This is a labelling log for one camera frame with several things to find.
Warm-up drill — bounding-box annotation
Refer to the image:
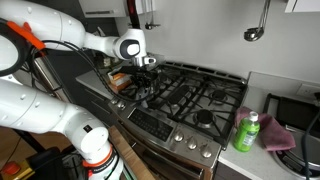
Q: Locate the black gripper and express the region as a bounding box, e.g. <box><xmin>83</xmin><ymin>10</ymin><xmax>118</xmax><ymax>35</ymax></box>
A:
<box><xmin>123</xmin><ymin>66</ymin><xmax>158</xmax><ymax>103</ymax></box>

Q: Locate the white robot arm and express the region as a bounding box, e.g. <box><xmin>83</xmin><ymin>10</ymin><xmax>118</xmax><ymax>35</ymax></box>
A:
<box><xmin>0</xmin><ymin>0</ymin><xmax>156</xmax><ymax>180</ymax></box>

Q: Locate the stainless steel gas stove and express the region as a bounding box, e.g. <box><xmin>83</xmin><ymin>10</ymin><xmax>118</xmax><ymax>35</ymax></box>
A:
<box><xmin>109</xmin><ymin>62</ymin><xmax>247</xmax><ymax>180</ymax></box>

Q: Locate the orange box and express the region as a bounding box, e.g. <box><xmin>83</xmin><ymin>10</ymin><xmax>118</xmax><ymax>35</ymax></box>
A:
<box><xmin>108</xmin><ymin>70</ymin><xmax>132</xmax><ymax>91</ymax></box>

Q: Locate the wooden board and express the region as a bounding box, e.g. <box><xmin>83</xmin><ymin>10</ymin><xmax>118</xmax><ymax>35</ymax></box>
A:
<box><xmin>108</xmin><ymin>126</ymin><xmax>155</xmax><ymax>180</ymax></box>

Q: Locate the black oven mitt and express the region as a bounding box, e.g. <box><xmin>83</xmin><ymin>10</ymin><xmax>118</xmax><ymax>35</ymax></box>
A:
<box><xmin>126</xmin><ymin>0</ymin><xmax>140</xmax><ymax>29</ymax></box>

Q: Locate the green dish soap bottle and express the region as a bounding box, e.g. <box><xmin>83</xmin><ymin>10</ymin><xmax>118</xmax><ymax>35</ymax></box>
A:
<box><xmin>233</xmin><ymin>111</ymin><xmax>260</xmax><ymax>152</ymax></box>

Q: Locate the hanging metal ladle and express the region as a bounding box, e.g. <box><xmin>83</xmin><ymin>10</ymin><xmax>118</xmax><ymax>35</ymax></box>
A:
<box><xmin>243</xmin><ymin>0</ymin><xmax>272</xmax><ymax>43</ymax></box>

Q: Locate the pink cloth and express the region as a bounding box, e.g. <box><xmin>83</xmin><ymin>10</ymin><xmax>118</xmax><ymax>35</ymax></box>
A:
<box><xmin>235</xmin><ymin>107</ymin><xmax>296</xmax><ymax>151</ymax></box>

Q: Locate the black portable cooktop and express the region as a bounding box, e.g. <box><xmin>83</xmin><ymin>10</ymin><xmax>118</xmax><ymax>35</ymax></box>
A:
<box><xmin>263</xmin><ymin>93</ymin><xmax>319</xmax><ymax>130</ymax></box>

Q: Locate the red emergency stop button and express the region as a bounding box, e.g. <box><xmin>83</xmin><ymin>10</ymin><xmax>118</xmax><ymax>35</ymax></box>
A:
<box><xmin>2</xmin><ymin>161</ymin><xmax>21</xmax><ymax>175</ymax></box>

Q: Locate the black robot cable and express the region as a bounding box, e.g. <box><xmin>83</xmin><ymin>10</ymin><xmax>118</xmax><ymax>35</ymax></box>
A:
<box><xmin>29</xmin><ymin>39</ymin><xmax>151</xmax><ymax>104</ymax></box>

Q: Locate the white wall outlet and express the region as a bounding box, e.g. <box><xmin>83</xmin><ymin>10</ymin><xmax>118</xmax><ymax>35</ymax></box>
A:
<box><xmin>296</xmin><ymin>84</ymin><xmax>320</xmax><ymax>98</ymax></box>

